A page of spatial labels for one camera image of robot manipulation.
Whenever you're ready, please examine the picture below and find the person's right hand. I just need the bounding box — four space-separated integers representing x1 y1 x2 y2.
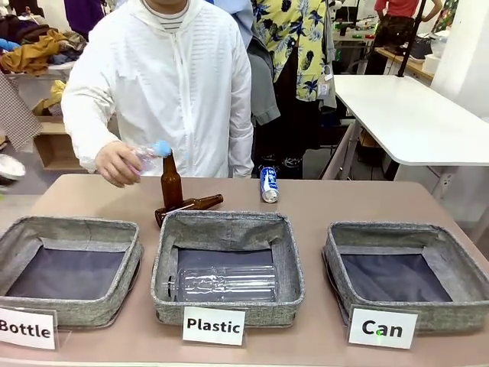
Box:
94 140 144 188

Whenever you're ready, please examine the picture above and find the clear plastic bottle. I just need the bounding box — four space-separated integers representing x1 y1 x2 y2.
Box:
161 265 280 303
131 140 173 177

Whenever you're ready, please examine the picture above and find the grey basket labelled Bottle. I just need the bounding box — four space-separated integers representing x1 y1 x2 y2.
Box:
0 216 144 329

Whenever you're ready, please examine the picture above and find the grey basket labelled Plastic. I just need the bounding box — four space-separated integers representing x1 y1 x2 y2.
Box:
151 209 306 328

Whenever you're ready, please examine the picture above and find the blue and white can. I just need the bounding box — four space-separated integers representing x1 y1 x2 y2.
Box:
259 165 280 203

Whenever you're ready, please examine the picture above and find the grey basket labelled Can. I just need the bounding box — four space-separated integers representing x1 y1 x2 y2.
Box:
322 221 489 336

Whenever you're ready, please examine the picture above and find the white Can label sign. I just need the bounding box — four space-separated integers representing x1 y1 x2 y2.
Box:
347 307 419 350

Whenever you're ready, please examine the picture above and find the cardboard box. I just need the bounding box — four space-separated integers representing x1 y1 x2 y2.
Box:
33 114 120 171

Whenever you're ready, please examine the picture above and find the upright brown glass bottle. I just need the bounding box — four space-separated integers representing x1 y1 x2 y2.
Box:
160 154 184 209

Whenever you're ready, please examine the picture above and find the lying brown glass bottle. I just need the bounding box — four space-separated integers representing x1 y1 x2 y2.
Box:
154 193 225 229

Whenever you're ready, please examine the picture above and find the silver bowl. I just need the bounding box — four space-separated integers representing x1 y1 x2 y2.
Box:
0 154 27 185

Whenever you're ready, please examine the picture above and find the person in white jacket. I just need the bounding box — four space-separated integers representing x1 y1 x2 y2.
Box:
60 0 255 179

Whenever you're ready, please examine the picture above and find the checkered cloth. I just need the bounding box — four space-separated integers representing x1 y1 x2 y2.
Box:
0 70 44 152

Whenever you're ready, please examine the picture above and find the pile of clothes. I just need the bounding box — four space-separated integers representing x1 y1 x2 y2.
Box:
0 14 89 74

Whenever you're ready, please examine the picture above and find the grey hanging garment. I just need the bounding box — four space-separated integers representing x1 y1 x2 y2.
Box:
246 36 282 126

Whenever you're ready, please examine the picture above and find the white Bottle label sign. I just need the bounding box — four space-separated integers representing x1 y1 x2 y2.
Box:
0 307 58 351

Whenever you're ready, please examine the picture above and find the white Plastic label sign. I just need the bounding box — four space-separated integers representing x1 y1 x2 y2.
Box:
182 305 247 347

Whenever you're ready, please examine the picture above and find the yellow floral shirt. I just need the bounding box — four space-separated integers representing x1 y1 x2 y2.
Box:
253 0 330 102

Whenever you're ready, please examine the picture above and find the white table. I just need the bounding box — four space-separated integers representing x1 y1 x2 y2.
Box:
332 74 489 167

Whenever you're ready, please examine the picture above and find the person in red shirt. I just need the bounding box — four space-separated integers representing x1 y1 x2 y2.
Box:
364 0 420 76

